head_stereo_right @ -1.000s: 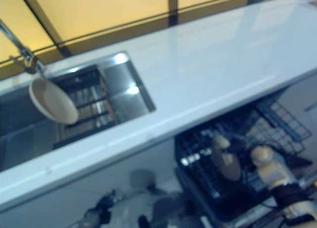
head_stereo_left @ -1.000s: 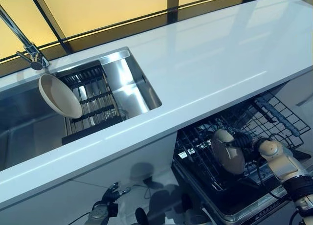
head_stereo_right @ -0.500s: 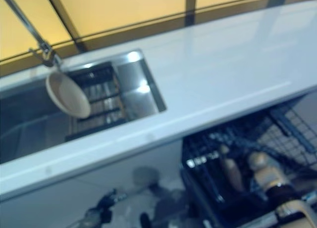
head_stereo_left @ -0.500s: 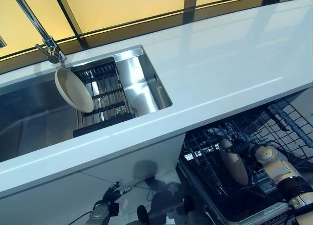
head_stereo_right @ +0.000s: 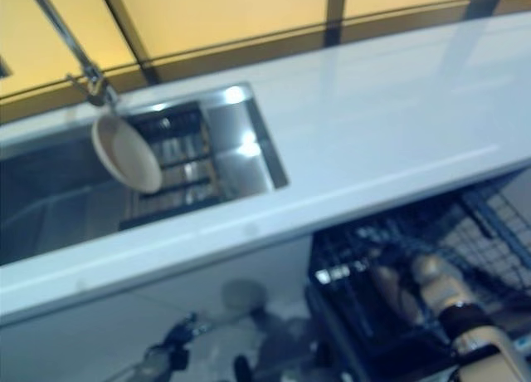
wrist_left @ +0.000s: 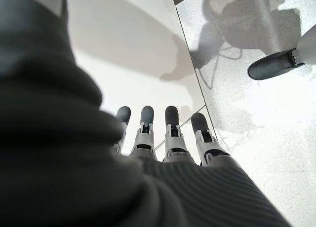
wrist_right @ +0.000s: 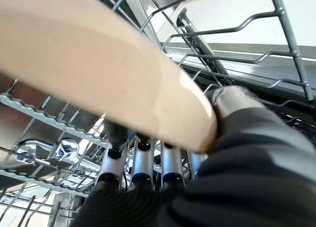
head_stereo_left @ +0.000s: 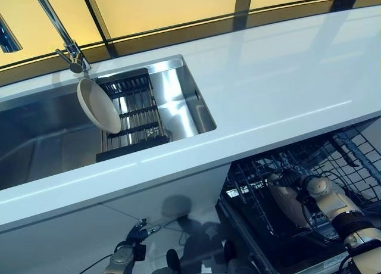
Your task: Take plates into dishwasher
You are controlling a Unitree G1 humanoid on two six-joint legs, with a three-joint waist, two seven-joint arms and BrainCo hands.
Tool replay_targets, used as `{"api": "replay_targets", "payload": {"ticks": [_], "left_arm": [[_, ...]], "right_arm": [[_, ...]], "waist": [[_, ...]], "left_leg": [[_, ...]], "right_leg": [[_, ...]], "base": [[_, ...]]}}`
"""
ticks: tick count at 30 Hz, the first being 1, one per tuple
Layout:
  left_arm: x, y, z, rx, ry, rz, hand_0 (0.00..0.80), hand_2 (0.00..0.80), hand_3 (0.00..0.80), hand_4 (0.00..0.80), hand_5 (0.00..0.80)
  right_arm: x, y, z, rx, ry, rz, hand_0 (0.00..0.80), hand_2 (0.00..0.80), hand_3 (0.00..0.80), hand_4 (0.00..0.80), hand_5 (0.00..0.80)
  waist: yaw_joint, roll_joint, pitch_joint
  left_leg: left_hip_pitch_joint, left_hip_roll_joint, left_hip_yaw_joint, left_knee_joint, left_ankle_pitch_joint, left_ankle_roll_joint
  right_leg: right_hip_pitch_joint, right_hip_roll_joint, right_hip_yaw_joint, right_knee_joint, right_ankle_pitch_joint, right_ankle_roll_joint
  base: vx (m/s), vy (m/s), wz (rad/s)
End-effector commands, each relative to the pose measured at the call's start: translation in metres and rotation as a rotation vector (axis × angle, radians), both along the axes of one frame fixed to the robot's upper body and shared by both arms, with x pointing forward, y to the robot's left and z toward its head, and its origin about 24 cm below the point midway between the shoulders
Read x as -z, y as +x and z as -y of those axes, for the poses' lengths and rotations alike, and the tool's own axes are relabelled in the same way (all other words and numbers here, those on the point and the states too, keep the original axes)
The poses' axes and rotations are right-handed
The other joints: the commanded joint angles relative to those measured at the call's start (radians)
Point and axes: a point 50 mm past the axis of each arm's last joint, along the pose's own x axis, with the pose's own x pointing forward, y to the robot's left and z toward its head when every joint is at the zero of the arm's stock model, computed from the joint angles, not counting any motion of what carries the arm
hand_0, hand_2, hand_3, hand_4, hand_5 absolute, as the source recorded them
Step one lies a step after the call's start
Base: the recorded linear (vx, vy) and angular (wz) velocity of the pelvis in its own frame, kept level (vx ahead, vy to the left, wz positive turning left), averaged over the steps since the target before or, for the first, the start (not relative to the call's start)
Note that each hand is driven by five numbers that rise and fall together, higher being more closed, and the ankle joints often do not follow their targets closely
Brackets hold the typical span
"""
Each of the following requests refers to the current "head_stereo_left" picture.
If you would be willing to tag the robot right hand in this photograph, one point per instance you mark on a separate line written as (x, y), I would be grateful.
(293, 178)

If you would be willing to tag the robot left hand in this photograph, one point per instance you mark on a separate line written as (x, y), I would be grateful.
(137, 236)

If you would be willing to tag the beige round ceramic plate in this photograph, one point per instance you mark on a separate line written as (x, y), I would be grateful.
(282, 202)
(99, 107)

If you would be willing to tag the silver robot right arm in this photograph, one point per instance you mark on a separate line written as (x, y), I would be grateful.
(339, 205)

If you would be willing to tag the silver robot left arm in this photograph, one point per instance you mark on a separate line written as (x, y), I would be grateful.
(122, 257)

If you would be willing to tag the black dishwasher door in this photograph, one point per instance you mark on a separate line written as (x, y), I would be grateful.
(268, 256)

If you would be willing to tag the robot left leg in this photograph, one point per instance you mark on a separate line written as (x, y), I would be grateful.
(172, 262)

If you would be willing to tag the black sink drying rack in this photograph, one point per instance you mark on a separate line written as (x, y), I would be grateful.
(140, 119)

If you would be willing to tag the stainless steel kitchen sink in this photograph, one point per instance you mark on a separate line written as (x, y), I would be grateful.
(44, 131)

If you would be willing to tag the chrome pull-down kitchen faucet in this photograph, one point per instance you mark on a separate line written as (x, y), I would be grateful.
(59, 29)

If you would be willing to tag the yellow window with dark frame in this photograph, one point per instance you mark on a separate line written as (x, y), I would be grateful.
(163, 12)

